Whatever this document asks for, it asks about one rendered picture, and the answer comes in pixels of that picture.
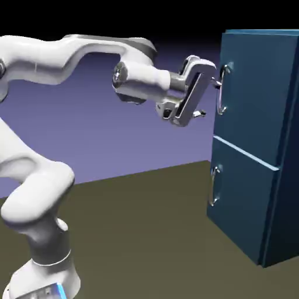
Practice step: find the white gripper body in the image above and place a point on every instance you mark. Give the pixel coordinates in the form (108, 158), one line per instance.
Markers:
(198, 86)

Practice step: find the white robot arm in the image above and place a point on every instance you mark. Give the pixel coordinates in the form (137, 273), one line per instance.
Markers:
(44, 61)

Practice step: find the blue cabinet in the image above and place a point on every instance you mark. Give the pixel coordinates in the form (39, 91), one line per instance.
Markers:
(257, 144)

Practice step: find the blue cabinet door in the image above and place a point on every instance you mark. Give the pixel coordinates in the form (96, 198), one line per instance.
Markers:
(254, 93)
(240, 205)

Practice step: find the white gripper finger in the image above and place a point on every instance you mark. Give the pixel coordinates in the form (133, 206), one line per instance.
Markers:
(216, 82)
(199, 113)

